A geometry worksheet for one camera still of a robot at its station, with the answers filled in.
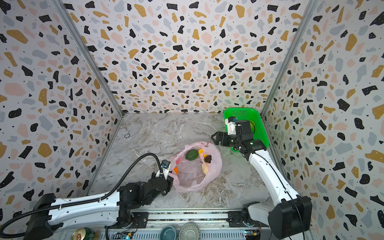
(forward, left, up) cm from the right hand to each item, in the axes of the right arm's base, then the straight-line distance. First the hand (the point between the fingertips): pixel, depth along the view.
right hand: (216, 134), depth 78 cm
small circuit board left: (-42, +43, -24) cm, 65 cm away
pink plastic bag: (-14, +15, -25) cm, 32 cm away
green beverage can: (-42, +56, -13) cm, 71 cm away
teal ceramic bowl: (-41, +23, -23) cm, 52 cm away
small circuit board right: (-40, -17, -25) cm, 50 cm away
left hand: (-16, +22, -9) cm, 29 cm away
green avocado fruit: (-2, +14, -19) cm, 24 cm away
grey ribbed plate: (-40, +13, -24) cm, 49 cm away
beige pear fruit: (-11, +6, -19) cm, 22 cm away
